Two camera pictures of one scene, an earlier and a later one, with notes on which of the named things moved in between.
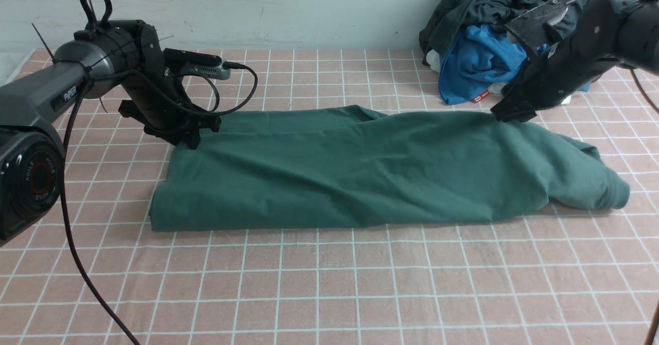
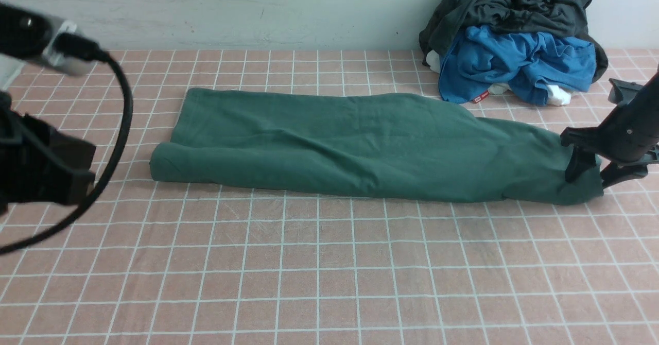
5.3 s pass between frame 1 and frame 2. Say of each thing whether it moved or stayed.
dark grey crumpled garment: stayed
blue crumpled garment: stayed
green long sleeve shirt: moved
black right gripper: moved
